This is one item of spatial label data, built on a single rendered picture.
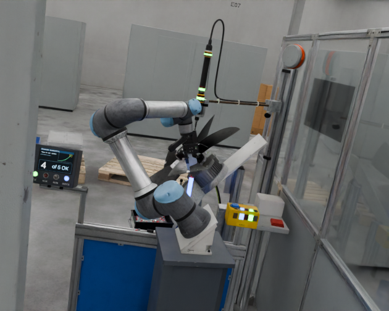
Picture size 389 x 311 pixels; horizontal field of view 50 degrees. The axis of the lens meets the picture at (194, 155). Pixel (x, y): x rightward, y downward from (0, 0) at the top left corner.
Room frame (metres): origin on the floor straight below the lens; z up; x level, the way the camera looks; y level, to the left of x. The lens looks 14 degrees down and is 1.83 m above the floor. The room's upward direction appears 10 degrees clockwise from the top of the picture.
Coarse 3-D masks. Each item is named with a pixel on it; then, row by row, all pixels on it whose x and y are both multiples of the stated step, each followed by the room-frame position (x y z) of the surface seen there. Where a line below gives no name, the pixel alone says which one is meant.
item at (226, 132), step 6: (216, 132) 2.31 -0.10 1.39; (222, 132) 2.36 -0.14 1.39; (228, 132) 2.41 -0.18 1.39; (234, 132) 2.44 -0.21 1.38; (204, 138) 2.37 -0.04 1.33; (210, 138) 2.39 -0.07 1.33; (216, 138) 2.42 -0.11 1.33; (222, 138) 2.44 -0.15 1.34; (204, 144) 2.44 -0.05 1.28; (210, 144) 2.45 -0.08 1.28
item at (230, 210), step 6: (228, 204) 2.05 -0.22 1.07; (240, 204) 2.08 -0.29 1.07; (228, 210) 2.00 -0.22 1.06; (234, 210) 1.99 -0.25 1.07; (240, 210) 2.00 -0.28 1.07; (246, 210) 2.01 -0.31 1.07; (228, 216) 1.99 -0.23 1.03; (258, 216) 2.00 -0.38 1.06; (228, 222) 1.99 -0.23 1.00; (234, 222) 1.99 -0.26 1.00; (240, 222) 1.99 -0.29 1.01; (246, 222) 2.00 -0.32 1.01; (252, 222) 2.00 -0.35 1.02
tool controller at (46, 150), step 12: (36, 144) 1.93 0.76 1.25; (36, 156) 1.91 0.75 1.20; (48, 156) 1.92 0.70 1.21; (60, 156) 1.92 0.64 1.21; (72, 156) 1.93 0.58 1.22; (36, 168) 1.90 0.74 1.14; (48, 168) 1.90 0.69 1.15; (60, 168) 1.91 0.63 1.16; (72, 168) 1.92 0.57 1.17; (36, 180) 1.88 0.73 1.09; (48, 180) 1.89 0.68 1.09; (60, 180) 1.90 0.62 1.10; (72, 180) 1.90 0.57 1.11
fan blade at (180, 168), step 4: (180, 160) 2.34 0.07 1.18; (184, 160) 2.33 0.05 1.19; (180, 164) 2.27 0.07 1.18; (184, 164) 2.26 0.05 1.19; (196, 164) 2.28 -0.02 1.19; (200, 164) 2.31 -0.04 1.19; (176, 168) 2.21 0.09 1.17; (180, 168) 2.19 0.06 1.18; (184, 168) 2.19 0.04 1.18; (192, 168) 2.18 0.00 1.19; (200, 168) 2.17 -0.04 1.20; (204, 168) 2.16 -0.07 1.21; (208, 168) 2.16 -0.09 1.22; (172, 172) 2.17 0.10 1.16; (176, 172) 2.15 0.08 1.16; (180, 172) 2.14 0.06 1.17; (184, 172) 2.13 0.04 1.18; (188, 172) 2.12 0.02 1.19
